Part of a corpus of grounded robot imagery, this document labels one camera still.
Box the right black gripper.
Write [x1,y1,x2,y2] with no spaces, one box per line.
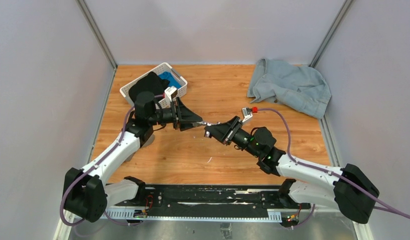
[205,115,261,158]

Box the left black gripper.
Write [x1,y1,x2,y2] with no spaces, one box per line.
[148,97,203,132]

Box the chrome water faucet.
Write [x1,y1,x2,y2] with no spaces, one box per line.
[198,121,219,138]

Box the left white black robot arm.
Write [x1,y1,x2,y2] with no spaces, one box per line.
[59,91,205,227]

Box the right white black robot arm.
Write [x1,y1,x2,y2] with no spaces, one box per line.
[205,116,380,224]

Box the blue cloth in basket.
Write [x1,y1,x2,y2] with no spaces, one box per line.
[158,71,181,89]

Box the black cloth in basket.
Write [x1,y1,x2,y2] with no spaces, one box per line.
[128,72,170,102]

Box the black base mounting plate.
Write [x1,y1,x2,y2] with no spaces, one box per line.
[111,184,311,222]

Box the grey-blue denim garment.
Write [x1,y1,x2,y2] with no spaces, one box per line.
[246,58,332,119]

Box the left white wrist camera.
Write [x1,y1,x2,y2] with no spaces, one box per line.
[163,86,178,104]

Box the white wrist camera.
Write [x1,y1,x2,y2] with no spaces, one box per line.
[163,86,178,104]
[241,107,253,125]

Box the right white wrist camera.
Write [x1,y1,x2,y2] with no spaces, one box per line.
[241,107,253,125]

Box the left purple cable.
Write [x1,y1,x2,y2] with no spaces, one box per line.
[59,94,166,227]

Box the purple cable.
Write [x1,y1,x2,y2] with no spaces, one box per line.
[257,107,410,230]
[59,94,166,227]

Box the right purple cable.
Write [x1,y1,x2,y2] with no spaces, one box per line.
[257,107,410,230]

